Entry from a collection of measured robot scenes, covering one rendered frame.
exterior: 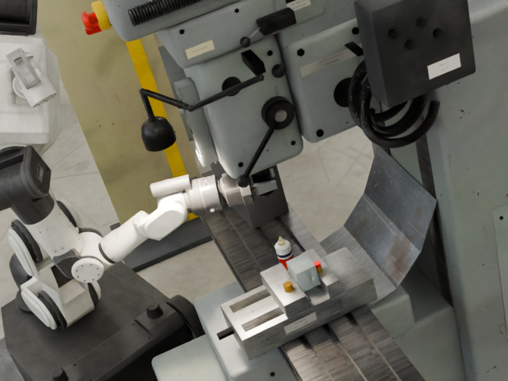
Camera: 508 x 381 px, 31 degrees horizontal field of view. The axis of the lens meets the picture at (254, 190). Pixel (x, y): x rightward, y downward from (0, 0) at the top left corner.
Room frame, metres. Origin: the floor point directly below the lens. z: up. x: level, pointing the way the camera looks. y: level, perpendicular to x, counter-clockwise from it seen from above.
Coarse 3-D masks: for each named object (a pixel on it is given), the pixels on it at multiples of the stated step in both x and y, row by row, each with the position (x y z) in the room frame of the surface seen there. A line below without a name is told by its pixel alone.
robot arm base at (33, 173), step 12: (12, 156) 1.88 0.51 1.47; (24, 156) 1.86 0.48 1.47; (36, 156) 1.88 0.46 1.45; (0, 168) 1.89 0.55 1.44; (24, 168) 1.82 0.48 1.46; (36, 168) 1.85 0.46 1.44; (48, 168) 1.90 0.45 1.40; (24, 180) 1.81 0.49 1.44; (36, 180) 1.82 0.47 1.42; (48, 180) 1.87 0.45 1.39; (36, 192) 1.80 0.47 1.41
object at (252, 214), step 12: (216, 168) 2.23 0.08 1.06; (276, 168) 2.11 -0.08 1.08; (276, 180) 2.11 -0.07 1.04; (276, 192) 2.11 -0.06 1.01; (252, 204) 2.08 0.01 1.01; (264, 204) 2.09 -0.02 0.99; (276, 204) 2.10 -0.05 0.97; (252, 216) 2.08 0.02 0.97; (264, 216) 2.09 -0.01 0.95; (276, 216) 2.10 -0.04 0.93
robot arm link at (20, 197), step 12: (12, 168) 1.85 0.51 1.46; (0, 180) 1.83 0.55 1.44; (12, 180) 1.82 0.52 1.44; (0, 192) 1.81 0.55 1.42; (12, 192) 1.81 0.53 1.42; (24, 192) 1.80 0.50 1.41; (0, 204) 1.81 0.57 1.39; (12, 204) 1.81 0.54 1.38; (24, 204) 1.81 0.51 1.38; (36, 204) 1.82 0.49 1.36; (48, 204) 1.84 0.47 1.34; (24, 216) 1.82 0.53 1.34; (36, 216) 1.81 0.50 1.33
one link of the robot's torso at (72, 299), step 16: (80, 224) 2.25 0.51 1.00; (16, 240) 2.19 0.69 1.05; (32, 272) 2.18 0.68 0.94; (48, 272) 2.19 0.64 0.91; (48, 288) 2.27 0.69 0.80; (64, 288) 2.29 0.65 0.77; (80, 288) 2.28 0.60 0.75; (48, 304) 2.28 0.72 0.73; (64, 304) 2.24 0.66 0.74; (80, 304) 2.28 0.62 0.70; (96, 304) 2.31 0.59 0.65; (64, 320) 2.25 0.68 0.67
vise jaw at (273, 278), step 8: (280, 264) 1.76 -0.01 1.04; (264, 272) 1.74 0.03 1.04; (272, 272) 1.73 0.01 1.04; (280, 272) 1.72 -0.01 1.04; (288, 272) 1.72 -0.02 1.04; (264, 280) 1.72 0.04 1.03; (272, 280) 1.70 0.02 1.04; (280, 280) 1.69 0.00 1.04; (288, 280) 1.69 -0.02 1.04; (272, 288) 1.68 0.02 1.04; (280, 288) 1.67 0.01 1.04; (296, 288) 1.65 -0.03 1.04; (272, 296) 1.69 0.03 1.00; (280, 296) 1.64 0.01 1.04; (288, 296) 1.63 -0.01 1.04; (296, 296) 1.62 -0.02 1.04; (304, 296) 1.62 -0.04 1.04; (280, 304) 1.63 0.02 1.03; (288, 304) 1.61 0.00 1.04; (296, 304) 1.61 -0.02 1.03; (304, 304) 1.61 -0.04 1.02; (288, 312) 1.60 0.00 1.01; (296, 312) 1.61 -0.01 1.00
